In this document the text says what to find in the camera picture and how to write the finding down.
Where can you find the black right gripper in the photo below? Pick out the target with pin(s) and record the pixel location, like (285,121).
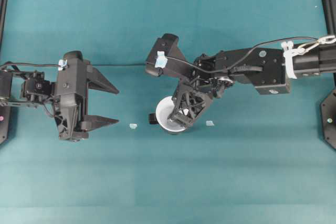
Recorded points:
(194,95)

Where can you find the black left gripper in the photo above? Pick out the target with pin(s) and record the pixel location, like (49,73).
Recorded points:
(74,78)

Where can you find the white paper cup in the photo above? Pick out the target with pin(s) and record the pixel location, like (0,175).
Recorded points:
(162,112)

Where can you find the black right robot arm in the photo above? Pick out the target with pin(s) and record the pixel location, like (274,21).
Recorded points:
(268,70)

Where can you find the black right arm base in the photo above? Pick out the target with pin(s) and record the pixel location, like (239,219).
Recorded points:
(327,106)

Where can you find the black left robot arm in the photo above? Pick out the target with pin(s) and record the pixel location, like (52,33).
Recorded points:
(28,88)

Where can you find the metal snap hook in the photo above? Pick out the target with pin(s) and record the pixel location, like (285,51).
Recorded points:
(325,40)

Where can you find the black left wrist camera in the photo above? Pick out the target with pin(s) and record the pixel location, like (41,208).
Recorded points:
(73,58)

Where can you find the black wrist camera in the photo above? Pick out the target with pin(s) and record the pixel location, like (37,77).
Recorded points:
(162,54)
(73,58)

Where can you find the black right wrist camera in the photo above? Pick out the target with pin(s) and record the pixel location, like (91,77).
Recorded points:
(162,54)

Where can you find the white cable tie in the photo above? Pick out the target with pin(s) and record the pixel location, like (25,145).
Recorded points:
(288,54)

